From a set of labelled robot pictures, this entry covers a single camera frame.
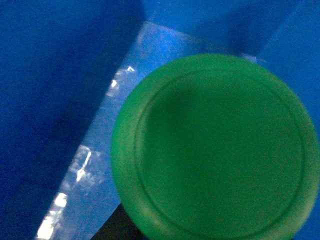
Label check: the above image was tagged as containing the upper right blue rack bin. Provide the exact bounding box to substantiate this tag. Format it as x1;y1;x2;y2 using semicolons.
0;0;320;240

